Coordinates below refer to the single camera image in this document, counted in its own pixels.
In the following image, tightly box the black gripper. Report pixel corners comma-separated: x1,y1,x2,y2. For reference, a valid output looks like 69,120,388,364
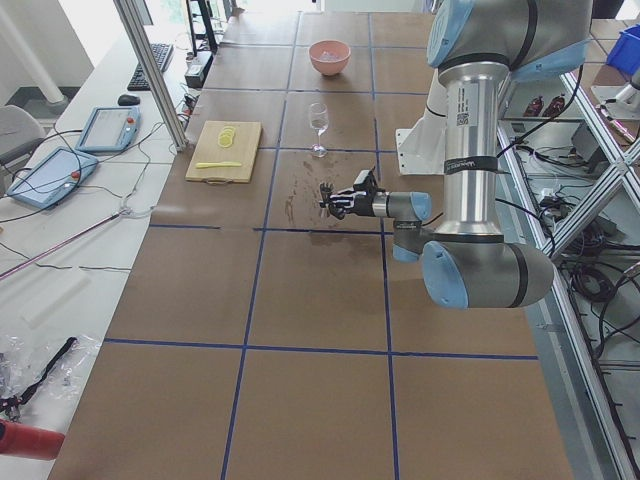
320,191,388,219

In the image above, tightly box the steel double jigger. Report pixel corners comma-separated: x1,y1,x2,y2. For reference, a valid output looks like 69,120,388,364
319,183,333,209

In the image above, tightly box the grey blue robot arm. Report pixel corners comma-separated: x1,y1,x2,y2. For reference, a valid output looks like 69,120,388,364
320,1,592,309

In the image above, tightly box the clear wine glass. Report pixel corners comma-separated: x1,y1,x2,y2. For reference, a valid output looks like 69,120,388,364
308,102,329,158

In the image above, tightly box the clear ice cubes pile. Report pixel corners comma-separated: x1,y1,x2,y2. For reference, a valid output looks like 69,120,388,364
317,51,341,63

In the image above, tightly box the yellow plastic knife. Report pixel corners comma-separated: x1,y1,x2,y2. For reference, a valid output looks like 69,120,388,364
195,161,243,169

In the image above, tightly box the bamboo cutting board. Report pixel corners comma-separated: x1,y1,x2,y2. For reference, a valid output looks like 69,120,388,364
185,121,262,183

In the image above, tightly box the pink bowl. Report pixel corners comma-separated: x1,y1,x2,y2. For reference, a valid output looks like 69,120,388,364
308,40,351,76

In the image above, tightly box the black keyboard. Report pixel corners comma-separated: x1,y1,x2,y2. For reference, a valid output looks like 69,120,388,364
126,42,175,92

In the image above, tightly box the black computer mouse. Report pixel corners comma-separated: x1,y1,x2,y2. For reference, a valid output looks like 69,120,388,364
117,94,141,106

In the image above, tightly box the blue teach pendant far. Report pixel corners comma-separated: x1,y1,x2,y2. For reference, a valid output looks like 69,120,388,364
76,106,140,155

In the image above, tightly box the blue teach pendant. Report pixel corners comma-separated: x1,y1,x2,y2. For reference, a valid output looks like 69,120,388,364
7,147,98,209
76,106,140,155

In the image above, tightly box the blue teach pendant near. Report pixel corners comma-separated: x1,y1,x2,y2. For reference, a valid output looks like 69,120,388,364
7,147,98,209

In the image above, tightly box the metal rod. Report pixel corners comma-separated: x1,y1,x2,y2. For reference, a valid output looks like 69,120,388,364
0,208,129,281

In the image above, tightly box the blue storage bin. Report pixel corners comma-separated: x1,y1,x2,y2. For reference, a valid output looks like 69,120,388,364
606,24,640,75

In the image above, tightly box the grey office chair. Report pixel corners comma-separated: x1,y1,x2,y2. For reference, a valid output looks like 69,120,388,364
0,105,46,171

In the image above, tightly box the red cylinder object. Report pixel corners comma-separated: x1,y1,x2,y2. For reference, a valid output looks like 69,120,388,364
0,420,65,460

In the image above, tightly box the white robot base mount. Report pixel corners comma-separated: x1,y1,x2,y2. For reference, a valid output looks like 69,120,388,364
396,71,447,175

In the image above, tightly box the aluminium frame post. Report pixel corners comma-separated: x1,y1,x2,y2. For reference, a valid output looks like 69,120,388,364
113,0,188,152

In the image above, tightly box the black strap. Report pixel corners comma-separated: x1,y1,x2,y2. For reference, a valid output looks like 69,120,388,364
14,336,78,409

